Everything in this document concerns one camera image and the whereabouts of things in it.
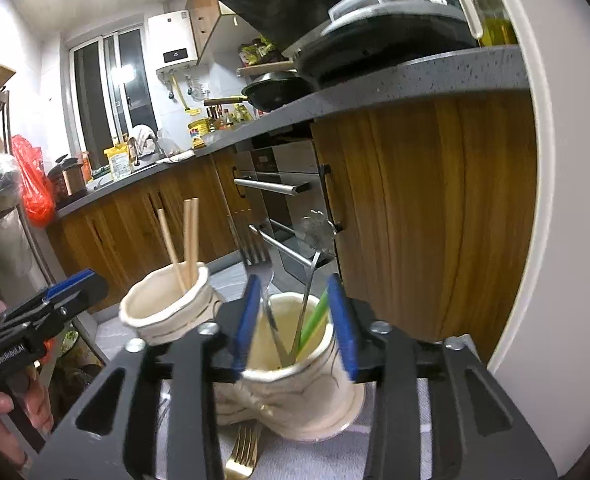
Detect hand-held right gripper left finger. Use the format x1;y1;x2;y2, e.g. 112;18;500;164
27;275;265;480

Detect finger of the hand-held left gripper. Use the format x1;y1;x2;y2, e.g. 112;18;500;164
0;269;96;322
29;275;109;345

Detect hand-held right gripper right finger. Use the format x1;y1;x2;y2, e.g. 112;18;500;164
326;273;558;480

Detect silver fork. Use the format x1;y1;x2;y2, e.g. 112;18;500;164
226;212;291;363

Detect green slotted plastic utensil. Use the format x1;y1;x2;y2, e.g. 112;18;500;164
297;296;330;353

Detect cream ceramic double utensil holder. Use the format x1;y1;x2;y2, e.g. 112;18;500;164
119;261;367;443

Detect silver flower spoon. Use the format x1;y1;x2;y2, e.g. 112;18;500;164
284;209;337;363

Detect metal shelf rack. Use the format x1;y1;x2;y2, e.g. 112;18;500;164
0;55;76;321

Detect red plastic bag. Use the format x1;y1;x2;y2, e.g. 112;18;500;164
11;135;56;228

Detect brown electric cooker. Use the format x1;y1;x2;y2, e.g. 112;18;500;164
47;155;88;198

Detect yellow food packet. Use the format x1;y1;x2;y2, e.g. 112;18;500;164
104;142;133;181

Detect gold fork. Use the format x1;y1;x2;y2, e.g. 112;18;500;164
225;422;262;480

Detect grey checked tablecloth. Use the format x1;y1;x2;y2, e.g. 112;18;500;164
92;259;376;480

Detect wooden base cabinets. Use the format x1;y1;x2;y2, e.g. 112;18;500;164
47;90;538;366

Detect stainless built-in oven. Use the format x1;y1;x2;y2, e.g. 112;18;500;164
232;135;343;286

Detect white cloth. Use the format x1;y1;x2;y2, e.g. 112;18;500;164
127;124;157;158

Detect yellow cooking oil bottle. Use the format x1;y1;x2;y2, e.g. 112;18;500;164
187;117;215;148

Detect glass sliding window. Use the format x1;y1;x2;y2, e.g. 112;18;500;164
67;25;158;161

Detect group of sauce bottles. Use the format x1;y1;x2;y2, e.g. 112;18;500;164
210;102;253;131

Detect grey speckled countertop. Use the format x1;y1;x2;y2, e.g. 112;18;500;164
55;44;531;221

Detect white water heater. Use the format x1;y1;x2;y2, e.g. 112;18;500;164
147;10;199;73

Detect group of condiment jars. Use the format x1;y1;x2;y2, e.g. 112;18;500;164
239;37;283;67

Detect large black lidded pan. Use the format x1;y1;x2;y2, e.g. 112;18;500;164
292;2;478;91

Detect black wok with wooden handle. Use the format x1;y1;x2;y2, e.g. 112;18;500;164
204;70;313;113

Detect wooden wall cabinet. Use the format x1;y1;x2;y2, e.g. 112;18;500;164
185;0;233;63

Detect oil jug with white handle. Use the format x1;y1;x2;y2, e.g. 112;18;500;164
452;0;518;48

